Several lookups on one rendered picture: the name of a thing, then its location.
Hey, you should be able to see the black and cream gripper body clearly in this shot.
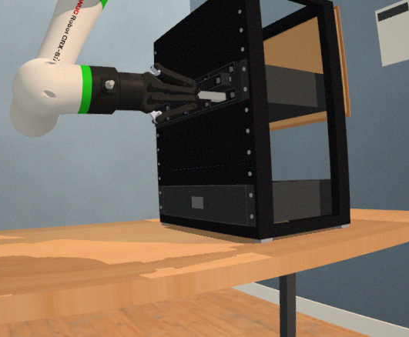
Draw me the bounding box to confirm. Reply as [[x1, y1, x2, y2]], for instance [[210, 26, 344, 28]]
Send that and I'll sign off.
[[116, 72, 165, 114]]

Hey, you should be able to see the black server rack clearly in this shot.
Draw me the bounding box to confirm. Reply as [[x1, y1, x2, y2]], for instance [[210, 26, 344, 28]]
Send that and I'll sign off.
[[154, 0, 350, 243]]

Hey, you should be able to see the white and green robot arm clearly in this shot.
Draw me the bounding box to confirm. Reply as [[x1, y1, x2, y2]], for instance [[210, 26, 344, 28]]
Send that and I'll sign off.
[[9, 0, 120, 137]]

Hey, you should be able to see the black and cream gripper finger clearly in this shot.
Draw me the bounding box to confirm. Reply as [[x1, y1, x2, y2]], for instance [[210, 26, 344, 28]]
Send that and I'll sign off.
[[149, 62, 226, 96], [149, 94, 226, 124]]

